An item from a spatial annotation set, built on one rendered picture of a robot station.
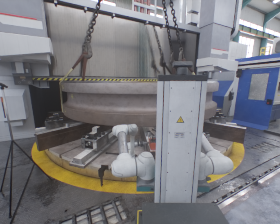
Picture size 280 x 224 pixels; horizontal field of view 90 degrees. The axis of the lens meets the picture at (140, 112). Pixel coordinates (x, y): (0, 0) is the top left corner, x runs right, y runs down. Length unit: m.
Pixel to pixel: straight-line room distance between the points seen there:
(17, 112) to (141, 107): 3.65
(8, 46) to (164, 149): 3.27
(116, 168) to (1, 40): 3.10
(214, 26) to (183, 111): 5.86
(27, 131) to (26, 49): 2.97
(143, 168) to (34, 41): 3.09
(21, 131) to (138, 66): 4.63
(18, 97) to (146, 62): 4.47
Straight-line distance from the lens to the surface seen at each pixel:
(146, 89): 2.76
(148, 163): 1.30
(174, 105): 1.04
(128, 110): 2.93
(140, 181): 1.43
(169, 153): 1.15
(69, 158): 3.16
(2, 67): 4.66
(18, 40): 3.64
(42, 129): 4.87
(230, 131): 4.14
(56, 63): 5.41
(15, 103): 5.24
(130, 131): 1.79
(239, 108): 7.36
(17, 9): 4.22
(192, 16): 8.18
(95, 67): 5.50
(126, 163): 1.30
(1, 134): 5.94
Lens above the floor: 1.73
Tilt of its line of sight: 12 degrees down
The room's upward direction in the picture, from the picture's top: straight up
